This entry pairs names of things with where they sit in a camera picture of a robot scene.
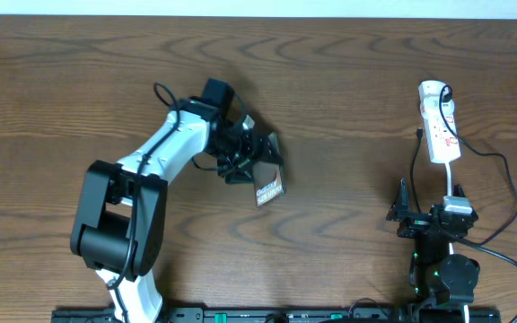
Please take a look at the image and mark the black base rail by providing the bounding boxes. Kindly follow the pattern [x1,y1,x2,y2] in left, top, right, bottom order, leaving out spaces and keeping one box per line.
[51,305,502,323]

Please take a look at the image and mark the white power strip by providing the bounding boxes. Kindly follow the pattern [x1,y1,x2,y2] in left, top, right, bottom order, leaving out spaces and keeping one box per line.
[418,80,460,164]

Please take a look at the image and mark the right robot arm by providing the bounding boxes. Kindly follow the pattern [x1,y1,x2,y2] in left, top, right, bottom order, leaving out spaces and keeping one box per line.
[386,180,480,322]

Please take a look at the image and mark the white power strip cord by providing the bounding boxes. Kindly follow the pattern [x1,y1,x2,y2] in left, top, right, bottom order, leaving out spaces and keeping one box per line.
[444,161,455,198]

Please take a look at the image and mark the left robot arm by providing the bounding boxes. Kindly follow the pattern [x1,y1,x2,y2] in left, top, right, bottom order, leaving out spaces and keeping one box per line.
[70,93,285,322]

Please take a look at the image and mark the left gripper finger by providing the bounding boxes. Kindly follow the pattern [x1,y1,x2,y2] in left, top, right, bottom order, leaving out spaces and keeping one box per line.
[256,132,284,165]
[223,169,254,185]

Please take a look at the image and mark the black charger cable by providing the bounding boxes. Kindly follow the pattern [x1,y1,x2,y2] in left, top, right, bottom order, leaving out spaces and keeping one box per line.
[408,84,517,247]

